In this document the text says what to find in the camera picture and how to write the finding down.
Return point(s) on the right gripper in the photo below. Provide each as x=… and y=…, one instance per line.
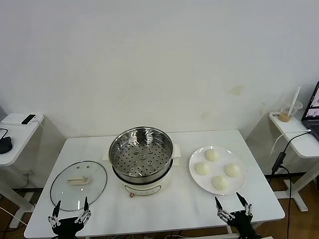
x=243, y=225

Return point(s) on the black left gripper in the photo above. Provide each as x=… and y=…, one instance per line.
x=66, y=226

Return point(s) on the white steamed baozi bun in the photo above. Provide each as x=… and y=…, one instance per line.
x=220, y=183
x=231, y=170
x=212, y=155
x=202, y=168

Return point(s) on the stainless steel steamer basket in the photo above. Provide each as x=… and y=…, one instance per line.
x=142, y=159

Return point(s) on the white round plate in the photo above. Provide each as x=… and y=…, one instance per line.
x=200, y=183

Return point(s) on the white electric cooker pot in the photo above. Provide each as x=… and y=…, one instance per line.
x=142, y=187

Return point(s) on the white side table with phone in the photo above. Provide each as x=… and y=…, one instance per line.
x=20, y=139

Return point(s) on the black computer mouse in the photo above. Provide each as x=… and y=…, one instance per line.
x=5, y=145

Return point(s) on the white side table with laptop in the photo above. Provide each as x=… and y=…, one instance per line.
x=304, y=147

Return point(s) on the black smartphone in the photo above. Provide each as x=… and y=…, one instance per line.
x=28, y=119

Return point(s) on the clear plastic drink cup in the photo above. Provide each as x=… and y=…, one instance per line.
x=286, y=115

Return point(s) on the flat white box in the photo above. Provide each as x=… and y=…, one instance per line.
x=12, y=118

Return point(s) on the dark open laptop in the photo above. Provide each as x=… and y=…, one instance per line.
x=314, y=107

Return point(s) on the white drinking straw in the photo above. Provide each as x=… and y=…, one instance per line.
x=296, y=95

